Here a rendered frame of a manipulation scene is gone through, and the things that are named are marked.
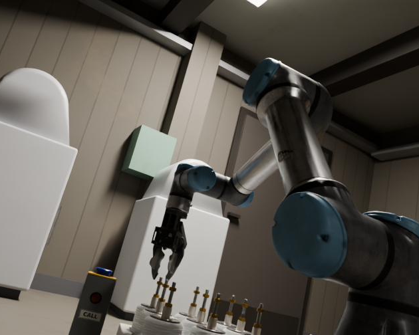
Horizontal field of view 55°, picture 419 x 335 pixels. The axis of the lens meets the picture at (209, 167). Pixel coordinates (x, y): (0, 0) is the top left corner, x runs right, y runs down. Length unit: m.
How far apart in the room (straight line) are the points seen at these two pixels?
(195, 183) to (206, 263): 1.91
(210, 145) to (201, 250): 1.34
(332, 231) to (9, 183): 2.26
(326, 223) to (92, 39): 3.42
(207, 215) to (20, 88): 1.52
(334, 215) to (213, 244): 2.47
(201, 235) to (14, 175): 1.32
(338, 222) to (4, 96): 2.43
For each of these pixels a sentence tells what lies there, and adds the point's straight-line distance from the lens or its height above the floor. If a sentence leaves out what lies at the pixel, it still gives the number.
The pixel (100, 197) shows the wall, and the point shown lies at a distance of 3.52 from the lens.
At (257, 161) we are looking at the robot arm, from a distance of 1.11.
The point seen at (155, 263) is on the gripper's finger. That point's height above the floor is 0.38.
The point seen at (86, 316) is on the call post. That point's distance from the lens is 1.04.
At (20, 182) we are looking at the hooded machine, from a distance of 2.65.
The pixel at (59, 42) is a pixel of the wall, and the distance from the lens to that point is 3.76.
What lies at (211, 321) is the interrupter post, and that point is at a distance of 1.06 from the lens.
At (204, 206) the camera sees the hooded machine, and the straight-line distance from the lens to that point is 3.04.
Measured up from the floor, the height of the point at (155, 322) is 0.24.
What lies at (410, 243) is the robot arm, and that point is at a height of 0.49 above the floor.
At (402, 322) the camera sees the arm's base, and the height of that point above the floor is 0.37.
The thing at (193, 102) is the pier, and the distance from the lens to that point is 3.78.
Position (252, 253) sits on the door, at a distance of 4.12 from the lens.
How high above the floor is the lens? 0.36
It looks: 16 degrees up
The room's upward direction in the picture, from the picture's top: 14 degrees clockwise
